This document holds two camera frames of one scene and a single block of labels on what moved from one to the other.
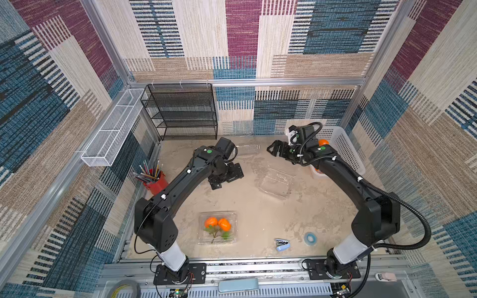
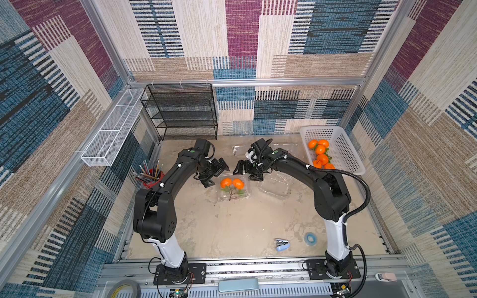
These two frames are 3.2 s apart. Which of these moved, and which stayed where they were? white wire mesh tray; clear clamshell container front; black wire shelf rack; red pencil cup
Moved: clear clamshell container front
Stayed: black wire shelf rack; red pencil cup; white wire mesh tray
